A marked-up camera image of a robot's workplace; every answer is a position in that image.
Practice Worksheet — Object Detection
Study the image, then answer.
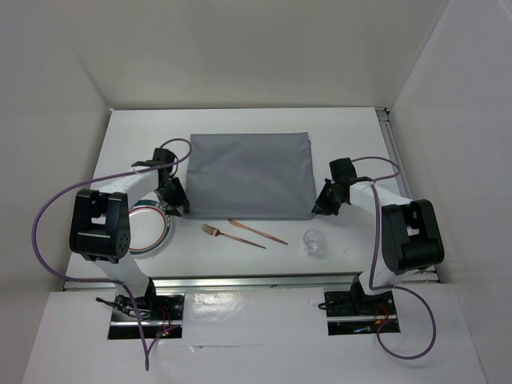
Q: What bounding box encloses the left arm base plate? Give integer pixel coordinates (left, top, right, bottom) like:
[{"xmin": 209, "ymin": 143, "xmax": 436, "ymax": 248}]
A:
[{"xmin": 96, "ymin": 294, "xmax": 185, "ymax": 340}]

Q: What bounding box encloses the purple cable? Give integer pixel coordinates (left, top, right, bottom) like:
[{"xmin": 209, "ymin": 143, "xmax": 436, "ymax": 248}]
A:
[
  {"xmin": 351, "ymin": 155, "xmax": 437, "ymax": 361},
  {"xmin": 31, "ymin": 138, "xmax": 194, "ymax": 371}
]

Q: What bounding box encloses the grey cloth placemat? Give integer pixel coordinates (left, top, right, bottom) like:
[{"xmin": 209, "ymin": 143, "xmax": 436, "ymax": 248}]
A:
[{"xmin": 186, "ymin": 132, "xmax": 317, "ymax": 220}]

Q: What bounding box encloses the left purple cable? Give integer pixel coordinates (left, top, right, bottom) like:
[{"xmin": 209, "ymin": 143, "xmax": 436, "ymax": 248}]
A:
[{"xmin": 31, "ymin": 138, "xmax": 194, "ymax": 371}]

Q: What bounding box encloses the copper knife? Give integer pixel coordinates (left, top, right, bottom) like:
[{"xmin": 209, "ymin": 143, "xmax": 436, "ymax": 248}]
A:
[{"xmin": 228, "ymin": 218, "xmax": 288, "ymax": 245}]

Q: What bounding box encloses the white plate green red rim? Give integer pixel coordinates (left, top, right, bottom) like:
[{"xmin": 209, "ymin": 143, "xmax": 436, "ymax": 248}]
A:
[{"xmin": 129, "ymin": 199, "xmax": 173, "ymax": 258}]

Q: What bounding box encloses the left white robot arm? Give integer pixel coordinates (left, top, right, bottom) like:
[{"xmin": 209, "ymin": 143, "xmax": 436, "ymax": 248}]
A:
[{"xmin": 70, "ymin": 147, "xmax": 190, "ymax": 319}]

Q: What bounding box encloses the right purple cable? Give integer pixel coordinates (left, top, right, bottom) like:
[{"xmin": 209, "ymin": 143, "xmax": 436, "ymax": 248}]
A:
[{"xmin": 351, "ymin": 155, "xmax": 437, "ymax": 361}]

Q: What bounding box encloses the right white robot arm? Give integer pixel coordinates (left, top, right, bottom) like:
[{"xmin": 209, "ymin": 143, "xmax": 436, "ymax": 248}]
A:
[{"xmin": 312, "ymin": 158, "xmax": 445, "ymax": 314}]

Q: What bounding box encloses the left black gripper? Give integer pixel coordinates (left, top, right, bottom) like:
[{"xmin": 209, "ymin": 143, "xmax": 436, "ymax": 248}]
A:
[{"xmin": 153, "ymin": 176, "xmax": 189, "ymax": 217}]

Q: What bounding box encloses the aluminium front rail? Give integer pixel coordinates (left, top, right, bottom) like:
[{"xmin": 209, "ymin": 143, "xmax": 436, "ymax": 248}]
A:
[{"xmin": 63, "ymin": 268, "xmax": 440, "ymax": 291}]

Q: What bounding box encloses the copper fork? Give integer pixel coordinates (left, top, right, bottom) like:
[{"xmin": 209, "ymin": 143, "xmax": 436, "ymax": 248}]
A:
[{"xmin": 201, "ymin": 224, "xmax": 266, "ymax": 250}]

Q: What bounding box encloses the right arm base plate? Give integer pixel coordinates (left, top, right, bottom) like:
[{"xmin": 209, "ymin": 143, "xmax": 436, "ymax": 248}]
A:
[{"xmin": 318, "ymin": 291, "xmax": 401, "ymax": 336}]

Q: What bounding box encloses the clear glass cup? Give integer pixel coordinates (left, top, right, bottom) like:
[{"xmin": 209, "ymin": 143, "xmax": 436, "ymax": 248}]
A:
[{"xmin": 302, "ymin": 230, "xmax": 326, "ymax": 257}]

